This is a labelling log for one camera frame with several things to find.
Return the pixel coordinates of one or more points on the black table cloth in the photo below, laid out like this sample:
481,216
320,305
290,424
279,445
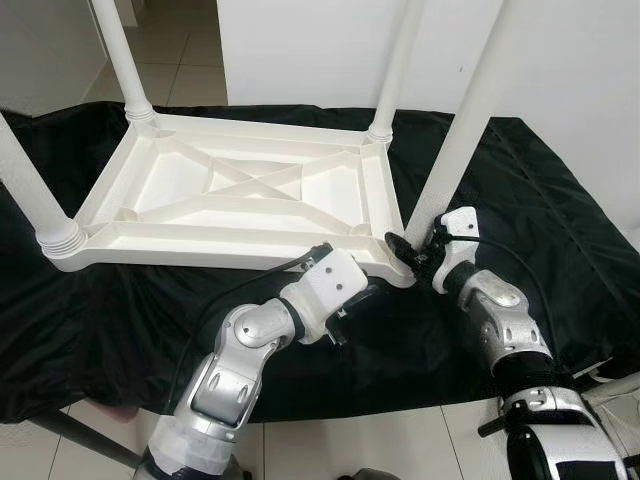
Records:
560,200

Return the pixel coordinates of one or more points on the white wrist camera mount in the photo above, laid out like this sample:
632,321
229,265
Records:
330,285
458,235

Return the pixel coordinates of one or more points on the white tapered plastic table leg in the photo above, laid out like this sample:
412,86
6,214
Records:
30,190
465,110
395,70
120,50

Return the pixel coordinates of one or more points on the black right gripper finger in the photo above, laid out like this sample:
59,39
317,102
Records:
402,250

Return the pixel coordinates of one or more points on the grey robot right foot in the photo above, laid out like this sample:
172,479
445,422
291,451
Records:
375,475

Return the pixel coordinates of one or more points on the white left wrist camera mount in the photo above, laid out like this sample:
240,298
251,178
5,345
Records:
330,285

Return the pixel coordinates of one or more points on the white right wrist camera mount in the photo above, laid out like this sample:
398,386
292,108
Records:
458,235

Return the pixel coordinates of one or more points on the white round stand base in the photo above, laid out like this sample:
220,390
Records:
620,385

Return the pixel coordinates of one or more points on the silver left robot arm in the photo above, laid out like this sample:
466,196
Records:
240,350

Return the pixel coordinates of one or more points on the black metal frame bar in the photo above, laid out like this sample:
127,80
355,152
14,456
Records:
80,435
495,425

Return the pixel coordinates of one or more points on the grey robot foot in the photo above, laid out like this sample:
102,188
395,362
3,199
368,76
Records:
375,475
236,472

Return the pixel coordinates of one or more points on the grey robot left foot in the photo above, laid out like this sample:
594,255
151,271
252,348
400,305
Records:
236,472

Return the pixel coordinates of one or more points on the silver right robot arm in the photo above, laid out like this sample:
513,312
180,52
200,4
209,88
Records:
500,310

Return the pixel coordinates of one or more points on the white plastic ribbed table top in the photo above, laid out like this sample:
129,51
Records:
200,245

